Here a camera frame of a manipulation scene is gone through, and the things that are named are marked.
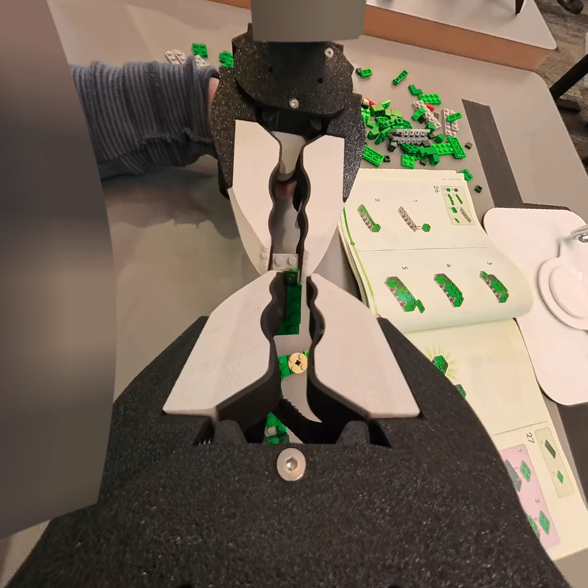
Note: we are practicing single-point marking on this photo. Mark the person's left hand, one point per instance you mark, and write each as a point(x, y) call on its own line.
point(285, 187)

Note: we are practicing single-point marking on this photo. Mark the grey plate with green bricks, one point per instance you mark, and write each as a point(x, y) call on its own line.
point(291, 298)

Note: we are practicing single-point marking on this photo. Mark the grey desk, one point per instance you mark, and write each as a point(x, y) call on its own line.
point(183, 239)

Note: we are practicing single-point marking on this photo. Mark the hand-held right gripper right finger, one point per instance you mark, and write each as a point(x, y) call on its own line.
point(363, 363)

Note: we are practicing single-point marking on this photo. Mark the instruction booklet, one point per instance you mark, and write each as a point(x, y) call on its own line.
point(436, 239)

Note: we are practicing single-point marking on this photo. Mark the clear acrylic stand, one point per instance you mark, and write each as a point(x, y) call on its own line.
point(576, 236)

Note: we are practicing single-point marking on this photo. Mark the pile of bricks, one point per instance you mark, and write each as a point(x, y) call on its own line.
point(374, 156)

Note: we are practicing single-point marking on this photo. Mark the wood-edged table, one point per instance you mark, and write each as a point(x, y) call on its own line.
point(459, 41)

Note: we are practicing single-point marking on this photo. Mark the curved green brick assembly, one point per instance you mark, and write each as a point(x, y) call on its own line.
point(298, 363)

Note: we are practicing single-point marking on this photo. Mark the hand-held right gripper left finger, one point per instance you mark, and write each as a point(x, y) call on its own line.
point(220, 363)

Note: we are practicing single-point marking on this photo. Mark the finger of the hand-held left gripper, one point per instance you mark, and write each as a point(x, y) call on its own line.
point(252, 183)
point(326, 193)

